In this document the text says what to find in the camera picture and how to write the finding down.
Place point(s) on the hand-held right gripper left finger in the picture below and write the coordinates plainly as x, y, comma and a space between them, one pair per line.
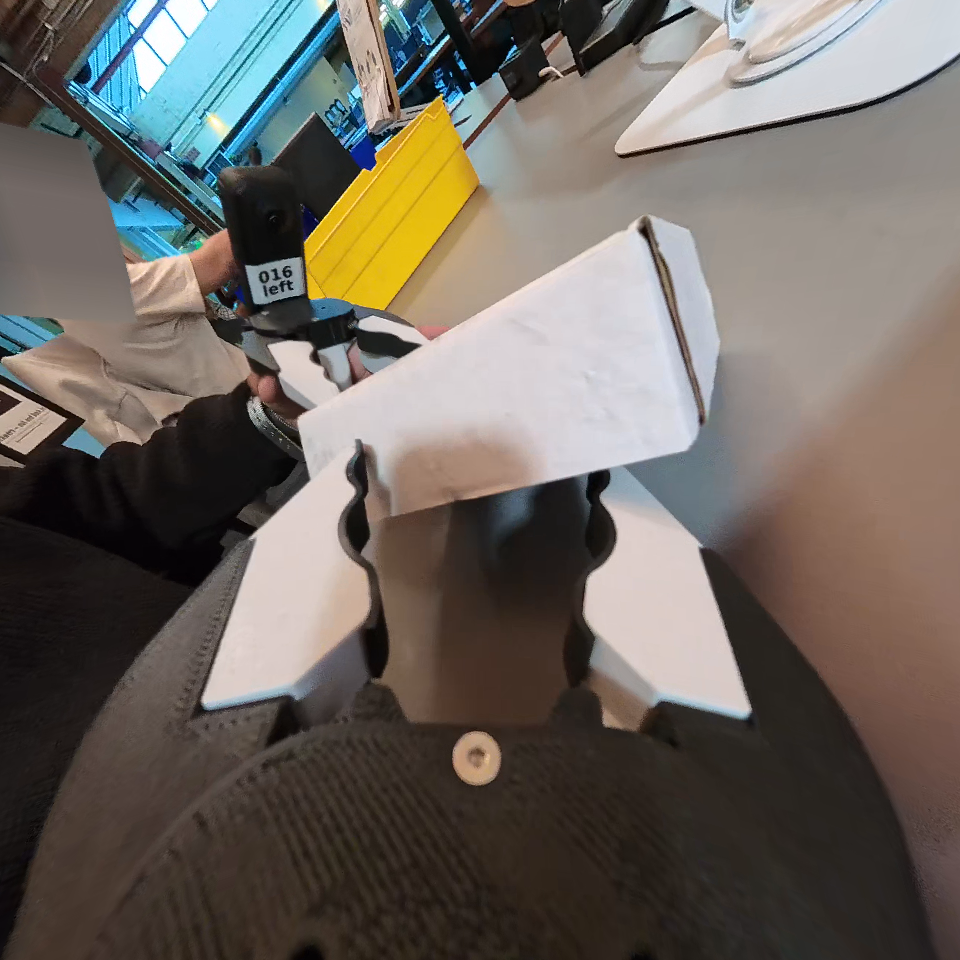
292, 600

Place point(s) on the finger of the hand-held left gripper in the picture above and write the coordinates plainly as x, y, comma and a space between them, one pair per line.
296, 375
379, 364

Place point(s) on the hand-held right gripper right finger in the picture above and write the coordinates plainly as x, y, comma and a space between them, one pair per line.
660, 615

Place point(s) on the yellow storage bin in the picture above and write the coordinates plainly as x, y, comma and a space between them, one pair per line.
397, 202

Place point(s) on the white cardboard box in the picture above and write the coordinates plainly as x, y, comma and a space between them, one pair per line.
525, 375

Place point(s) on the person's left forearm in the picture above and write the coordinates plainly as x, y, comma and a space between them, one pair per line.
165, 480

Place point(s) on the person's left hand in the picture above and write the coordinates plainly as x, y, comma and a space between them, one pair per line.
266, 394

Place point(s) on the black cabinet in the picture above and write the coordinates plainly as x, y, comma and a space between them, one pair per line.
315, 165

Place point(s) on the black framed sign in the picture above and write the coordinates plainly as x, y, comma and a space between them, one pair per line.
30, 431

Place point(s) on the black battery charger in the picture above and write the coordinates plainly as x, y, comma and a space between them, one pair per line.
525, 71

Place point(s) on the black cube device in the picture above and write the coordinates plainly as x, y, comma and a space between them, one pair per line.
607, 37

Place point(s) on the white document stand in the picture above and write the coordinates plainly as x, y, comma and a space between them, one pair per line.
787, 97

